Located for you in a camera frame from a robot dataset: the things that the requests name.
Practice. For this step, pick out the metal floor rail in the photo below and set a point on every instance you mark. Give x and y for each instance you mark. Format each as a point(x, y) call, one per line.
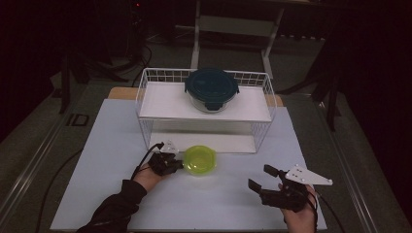
point(32, 168)
point(350, 174)

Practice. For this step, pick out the yellow-green round container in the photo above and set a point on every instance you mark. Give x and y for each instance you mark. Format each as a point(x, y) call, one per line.
point(200, 159)

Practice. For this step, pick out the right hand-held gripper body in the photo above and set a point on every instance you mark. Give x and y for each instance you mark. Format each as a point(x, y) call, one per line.
point(291, 194)

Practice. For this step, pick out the white metal stand frame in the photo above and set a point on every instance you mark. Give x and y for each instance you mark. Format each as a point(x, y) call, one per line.
point(195, 48)

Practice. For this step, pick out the person's left hand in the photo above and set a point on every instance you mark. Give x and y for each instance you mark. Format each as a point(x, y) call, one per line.
point(147, 178)

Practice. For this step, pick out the black tripod stand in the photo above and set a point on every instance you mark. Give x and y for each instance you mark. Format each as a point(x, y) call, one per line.
point(65, 84)
point(332, 97)

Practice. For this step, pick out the person's right hand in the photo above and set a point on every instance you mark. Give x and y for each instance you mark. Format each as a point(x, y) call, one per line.
point(299, 220)

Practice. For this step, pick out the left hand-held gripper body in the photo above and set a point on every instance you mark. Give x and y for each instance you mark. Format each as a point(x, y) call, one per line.
point(163, 161)

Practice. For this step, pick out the black floor socket plate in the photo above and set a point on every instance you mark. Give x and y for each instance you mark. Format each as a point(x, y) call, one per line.
point(77, 119)

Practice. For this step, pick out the white table cover sheet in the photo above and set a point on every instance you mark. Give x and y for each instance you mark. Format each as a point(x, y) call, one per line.
point(226, 200)

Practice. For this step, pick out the dark blue round lidded container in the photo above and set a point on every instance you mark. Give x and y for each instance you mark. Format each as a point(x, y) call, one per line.
point(211, 85)

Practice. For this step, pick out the wooden table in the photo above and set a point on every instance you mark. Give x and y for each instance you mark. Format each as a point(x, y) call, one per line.
point(121, 93)

